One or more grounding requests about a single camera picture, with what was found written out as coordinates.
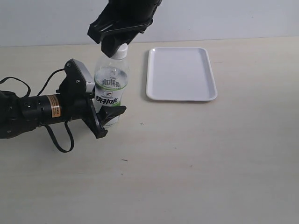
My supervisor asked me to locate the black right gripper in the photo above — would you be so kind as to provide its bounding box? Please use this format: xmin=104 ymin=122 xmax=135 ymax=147
xmin=87 ymin=0 xmax=161 ymax=58

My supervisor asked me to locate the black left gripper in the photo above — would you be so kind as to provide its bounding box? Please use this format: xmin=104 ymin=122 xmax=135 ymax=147
xmin=56 ymin=61 xmax=127 ymax=139

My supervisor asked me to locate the white bottle cap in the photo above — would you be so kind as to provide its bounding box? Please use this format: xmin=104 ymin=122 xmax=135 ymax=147
xmin=112 ymin=43 xmax=128 ymax=60

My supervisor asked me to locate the clear plastic water bottle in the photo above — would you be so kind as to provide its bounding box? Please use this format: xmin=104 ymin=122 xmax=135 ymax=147
xmin=93 ymin=53 xmax=130 ymax=129

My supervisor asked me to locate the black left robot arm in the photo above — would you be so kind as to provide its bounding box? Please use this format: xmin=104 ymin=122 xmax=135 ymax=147
xmin=0 ymin=59 xmax=126 ymax=139

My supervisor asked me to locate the white rectangular tray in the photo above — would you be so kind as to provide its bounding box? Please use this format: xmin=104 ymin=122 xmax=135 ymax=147
xmin=145 ymin=47 xmax=218 ymax=102

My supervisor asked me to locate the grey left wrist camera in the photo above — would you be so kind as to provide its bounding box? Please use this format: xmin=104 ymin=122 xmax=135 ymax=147
xmin=71 ymin=58 xmax=95 ymax=93

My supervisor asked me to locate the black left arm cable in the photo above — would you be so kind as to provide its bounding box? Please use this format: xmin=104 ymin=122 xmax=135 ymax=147
xmin=0 ymin=68 xmax=75 ymax=154

